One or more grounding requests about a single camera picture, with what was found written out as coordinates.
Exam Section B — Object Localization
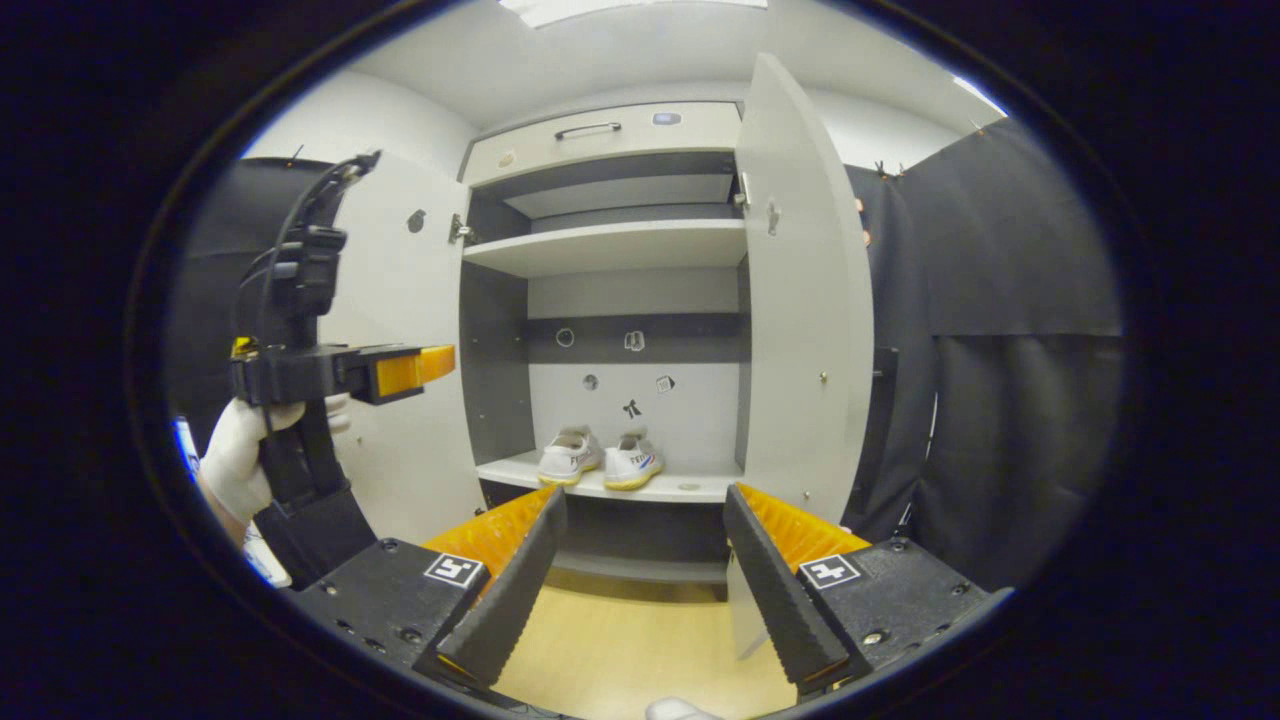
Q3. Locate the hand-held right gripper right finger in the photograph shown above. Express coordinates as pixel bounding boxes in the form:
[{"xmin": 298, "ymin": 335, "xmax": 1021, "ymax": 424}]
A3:
[{"xmin": 722, "ymin": 483, "xmax": 1013, "ymax": 693}]

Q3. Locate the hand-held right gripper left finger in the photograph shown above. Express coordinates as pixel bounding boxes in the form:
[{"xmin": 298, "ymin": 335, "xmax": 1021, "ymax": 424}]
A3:
[{"xmin": 300, "ymin": 483, "xmax": 568, "ymax": 691}]

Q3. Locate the grey shoe cabinet door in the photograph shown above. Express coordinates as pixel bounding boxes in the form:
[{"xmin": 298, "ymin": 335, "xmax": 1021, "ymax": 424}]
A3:
[
  {"xmin": 725, "ymin": 52, "xmax": 876, "ymax": 661},
  {"xmin": 318, "ymin": 150, "xmax": 488, "ymax": 546}
]

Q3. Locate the white sneaker shoe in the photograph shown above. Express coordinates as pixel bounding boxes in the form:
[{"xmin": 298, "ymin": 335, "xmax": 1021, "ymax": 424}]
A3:
[
  {"xmin": 603, "ymin": 430, "xmax": 665, "ymax": 492},
  {"xmin": 537, "ymin": 426, "xmax": 604, "ymax": 487}
]

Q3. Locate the grey shoe cabinet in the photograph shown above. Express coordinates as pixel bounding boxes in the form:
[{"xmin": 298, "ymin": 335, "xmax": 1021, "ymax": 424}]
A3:
[{"xmin": 458, "ymin": 100, "xmax": 751, "ymax": 586}]

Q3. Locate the black backdrop cloth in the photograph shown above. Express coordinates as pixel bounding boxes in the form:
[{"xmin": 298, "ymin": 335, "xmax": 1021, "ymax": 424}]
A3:
[{"xmin": 165, "ymin": 118, "xmax": 1123, "ymax": 591}]

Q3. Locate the ceiling light panel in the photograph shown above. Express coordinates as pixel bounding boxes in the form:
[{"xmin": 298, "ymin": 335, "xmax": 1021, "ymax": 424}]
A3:
[{"xmin": 498, "ymin": 0, "xmax": 769, "ymax": 29}]

